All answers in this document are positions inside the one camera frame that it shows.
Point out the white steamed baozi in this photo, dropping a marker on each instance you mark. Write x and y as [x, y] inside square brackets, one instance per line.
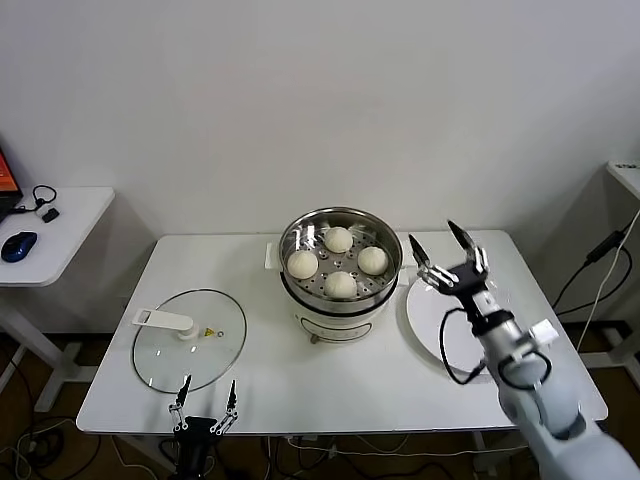
[303, 264]
[373, 260]
[339, 239]
[340, 285]

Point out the steel perforated steamer basket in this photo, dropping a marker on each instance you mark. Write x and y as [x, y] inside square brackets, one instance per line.
[320, 235]

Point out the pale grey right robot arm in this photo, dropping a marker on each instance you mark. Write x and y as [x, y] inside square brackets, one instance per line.
[540, 400]

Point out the white round plate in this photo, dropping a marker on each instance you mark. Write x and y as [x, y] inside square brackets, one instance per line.
[425, 320]

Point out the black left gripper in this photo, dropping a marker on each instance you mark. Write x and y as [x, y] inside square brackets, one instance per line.
[195, 429]

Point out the white electric cooker base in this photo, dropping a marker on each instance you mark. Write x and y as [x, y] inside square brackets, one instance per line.
[340, 322]

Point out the white side table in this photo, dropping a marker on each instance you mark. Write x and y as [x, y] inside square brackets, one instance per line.
[75, 225]

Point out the black laptop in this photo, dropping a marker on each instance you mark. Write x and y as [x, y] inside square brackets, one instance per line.
[7, 177]

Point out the small dark desk object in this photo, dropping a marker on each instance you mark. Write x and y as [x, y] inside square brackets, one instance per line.
[629, 165]

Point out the small black device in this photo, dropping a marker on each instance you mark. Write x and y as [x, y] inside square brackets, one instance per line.
[50, 215]

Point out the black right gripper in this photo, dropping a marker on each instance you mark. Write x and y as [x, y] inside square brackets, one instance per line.
[467, 285]

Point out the blue computer mouse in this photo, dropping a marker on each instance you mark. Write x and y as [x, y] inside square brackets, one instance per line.
[19, 246]

